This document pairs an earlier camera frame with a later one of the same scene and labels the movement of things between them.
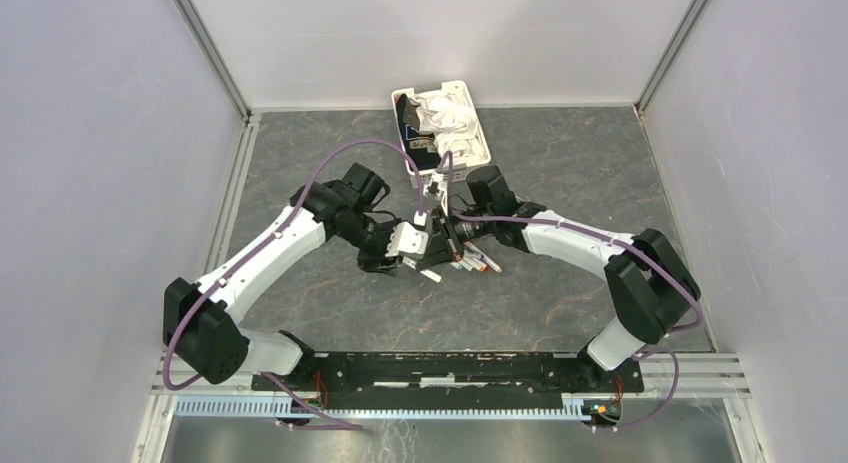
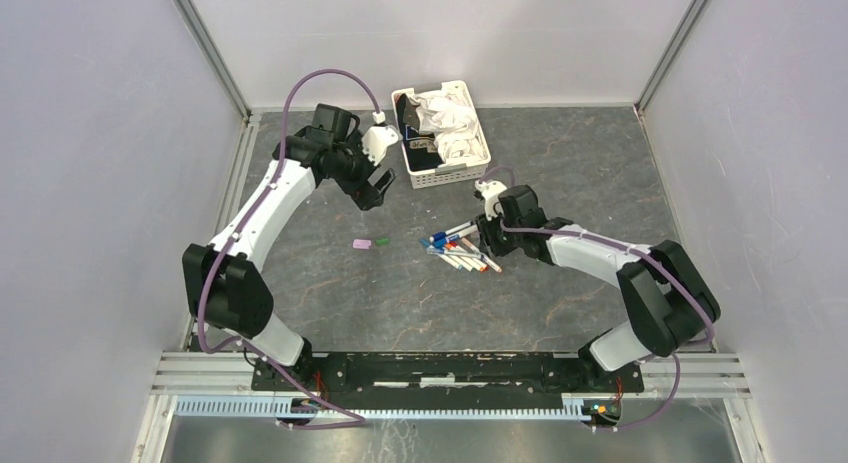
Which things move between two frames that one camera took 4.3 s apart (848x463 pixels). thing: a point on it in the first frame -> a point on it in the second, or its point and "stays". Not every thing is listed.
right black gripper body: x=452 y=233 -> x=498 y=241
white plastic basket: x=438 y=122 stays
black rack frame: x=458 y=374 stays
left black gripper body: x=372 y=240 -> x=354 y=169
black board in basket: x=421 y=149 stays
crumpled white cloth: x=448 y=116 stays
